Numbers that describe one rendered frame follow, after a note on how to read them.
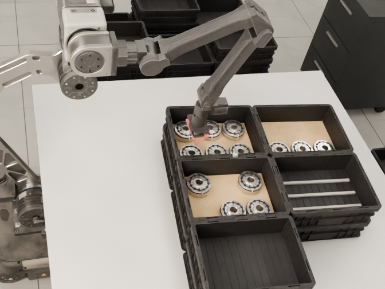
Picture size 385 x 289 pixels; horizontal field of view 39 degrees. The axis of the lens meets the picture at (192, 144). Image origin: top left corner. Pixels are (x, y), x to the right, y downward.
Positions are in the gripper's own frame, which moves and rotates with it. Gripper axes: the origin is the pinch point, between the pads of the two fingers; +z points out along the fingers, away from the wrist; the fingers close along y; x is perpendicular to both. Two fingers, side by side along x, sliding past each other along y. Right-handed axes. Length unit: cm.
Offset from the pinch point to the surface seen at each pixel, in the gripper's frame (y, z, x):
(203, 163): -10.2, 4.6, -1.2
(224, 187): -17.9, 12.4, -9.5
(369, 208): -46, 2, -60
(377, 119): 77, 96, -186
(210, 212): -28.8, 12.4, 0.4
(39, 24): 212, 96, 40
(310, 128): 7, 13, -63
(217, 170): -11.1, 9.6, -8.2
